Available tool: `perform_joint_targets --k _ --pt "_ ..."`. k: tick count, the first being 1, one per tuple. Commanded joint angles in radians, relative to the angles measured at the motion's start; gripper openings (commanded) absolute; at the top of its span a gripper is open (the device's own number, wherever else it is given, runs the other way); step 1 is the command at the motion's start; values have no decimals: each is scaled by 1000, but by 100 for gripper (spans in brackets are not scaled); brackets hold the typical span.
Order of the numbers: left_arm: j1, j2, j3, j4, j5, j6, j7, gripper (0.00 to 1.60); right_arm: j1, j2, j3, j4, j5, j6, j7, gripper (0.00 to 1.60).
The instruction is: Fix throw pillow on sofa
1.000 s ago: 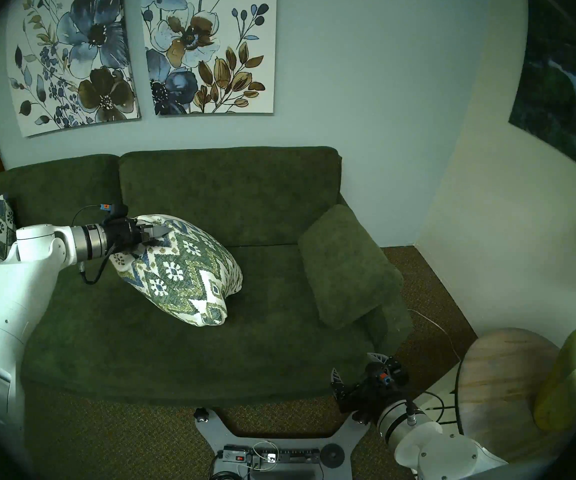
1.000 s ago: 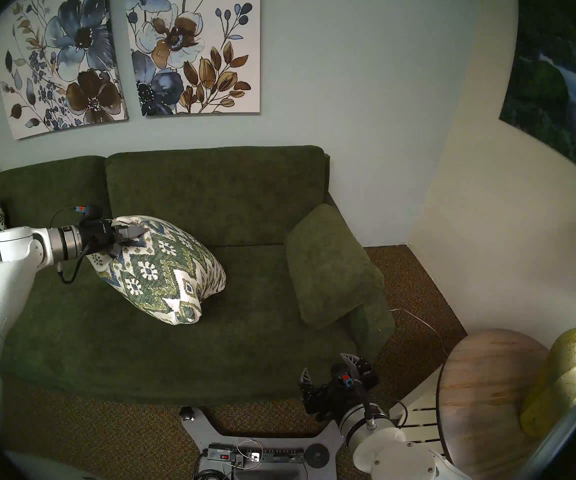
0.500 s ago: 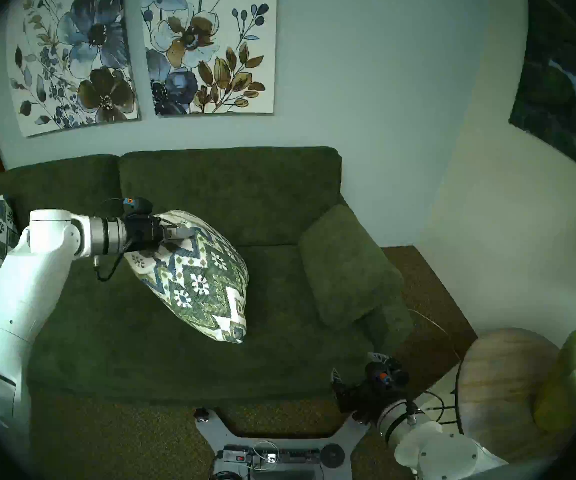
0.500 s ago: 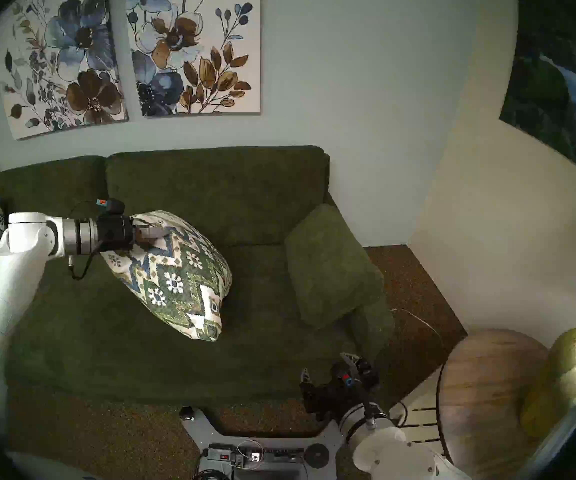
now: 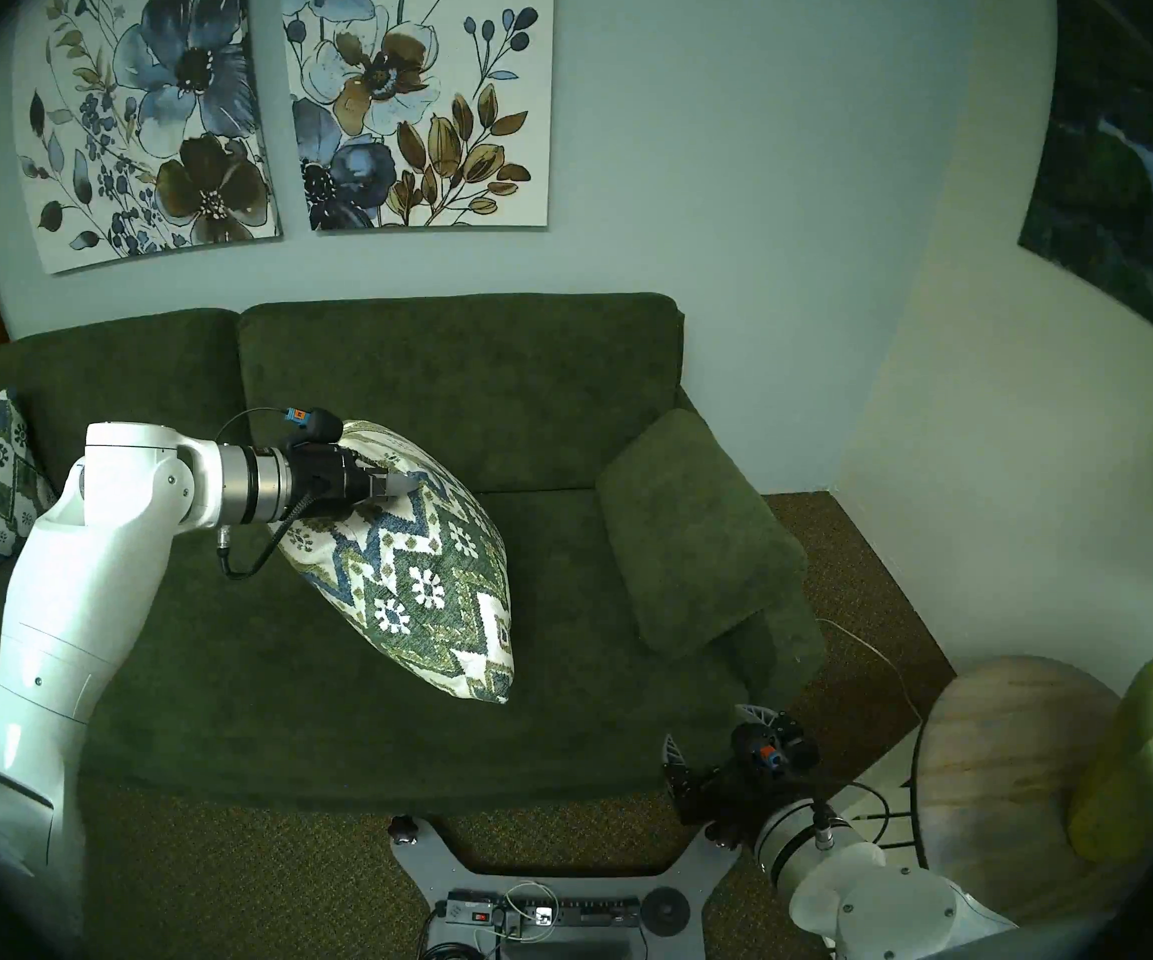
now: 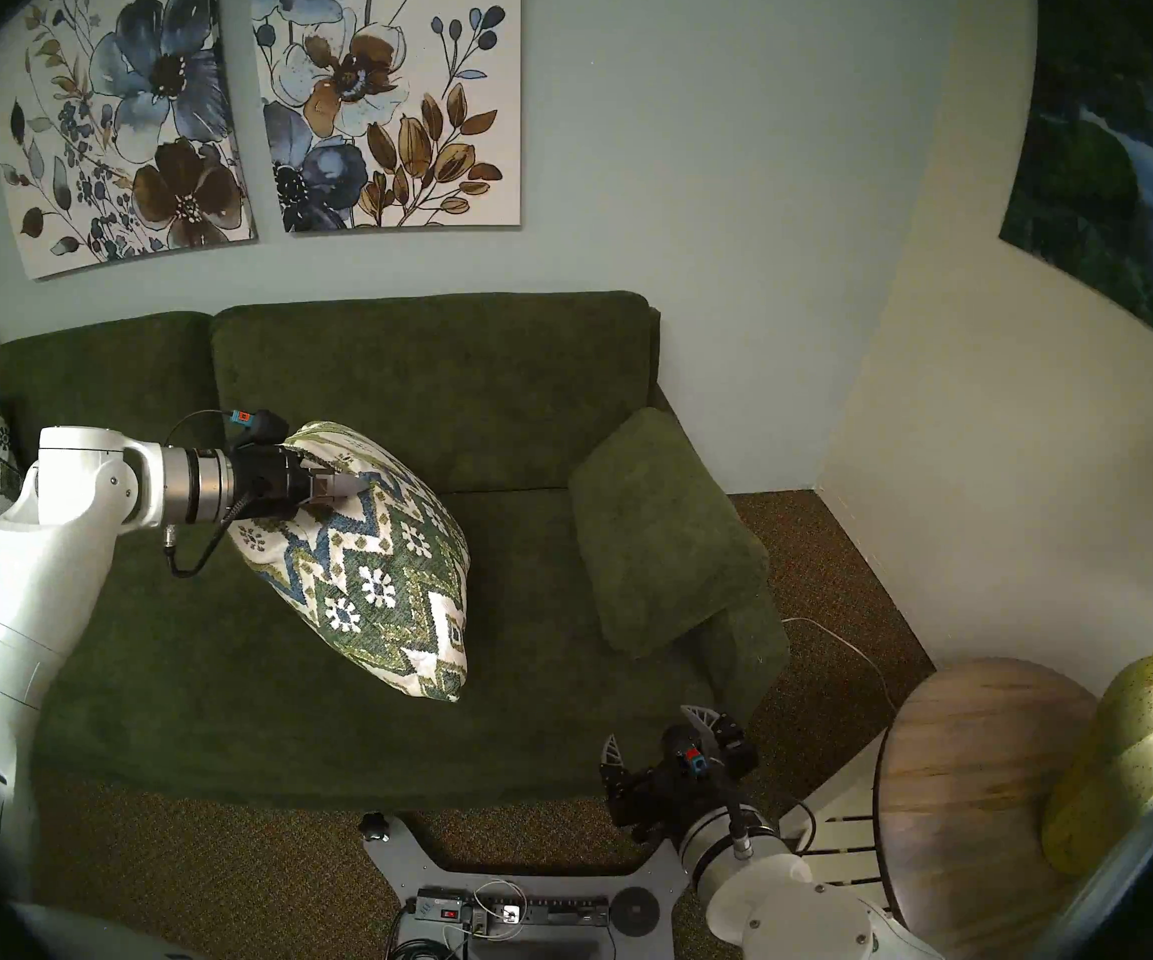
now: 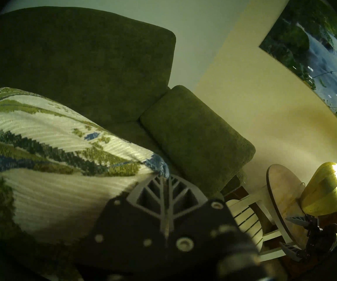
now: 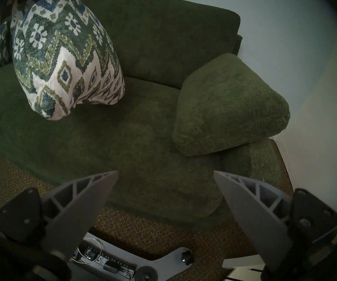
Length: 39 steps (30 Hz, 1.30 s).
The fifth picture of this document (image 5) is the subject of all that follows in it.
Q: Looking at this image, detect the black power strip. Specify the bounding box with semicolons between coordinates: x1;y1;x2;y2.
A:
446;890;641;934

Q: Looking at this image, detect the round wooden side table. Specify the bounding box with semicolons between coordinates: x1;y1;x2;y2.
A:
911;656;1138;919

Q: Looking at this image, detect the floral canvas with blue flowers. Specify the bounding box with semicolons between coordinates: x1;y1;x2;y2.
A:
11;0;283;276

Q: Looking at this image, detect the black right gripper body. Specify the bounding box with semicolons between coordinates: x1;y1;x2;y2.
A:
671;713;823;851

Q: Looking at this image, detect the waterfall forest wall poster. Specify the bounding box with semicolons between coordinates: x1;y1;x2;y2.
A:
1016;0;1153;374

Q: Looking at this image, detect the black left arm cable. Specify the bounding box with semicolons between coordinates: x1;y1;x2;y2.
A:
214;406;343;581

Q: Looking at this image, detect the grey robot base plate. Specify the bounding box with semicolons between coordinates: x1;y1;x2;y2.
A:
391;818;743;960

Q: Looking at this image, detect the yellow green speckled vase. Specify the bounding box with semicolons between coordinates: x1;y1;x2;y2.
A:
1066;640;1153;862

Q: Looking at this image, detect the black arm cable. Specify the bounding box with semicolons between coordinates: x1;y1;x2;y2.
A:
836;780;913;851
214;406;343;581

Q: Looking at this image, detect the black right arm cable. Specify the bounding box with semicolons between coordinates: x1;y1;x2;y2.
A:
836;780;913;851

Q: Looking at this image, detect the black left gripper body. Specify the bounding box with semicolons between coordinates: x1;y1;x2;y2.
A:
284;436;384;520

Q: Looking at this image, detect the thin white floor cable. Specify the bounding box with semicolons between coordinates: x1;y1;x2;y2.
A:
814;618;923;724

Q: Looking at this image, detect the green fabric sofa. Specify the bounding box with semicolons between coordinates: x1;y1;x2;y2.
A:
0;293;828;817

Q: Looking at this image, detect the black round base disc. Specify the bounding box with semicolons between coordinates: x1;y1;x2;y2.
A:
641;888;690;936

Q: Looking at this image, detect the floral canvas with brown leaves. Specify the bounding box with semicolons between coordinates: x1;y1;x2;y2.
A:
281;0;556;234

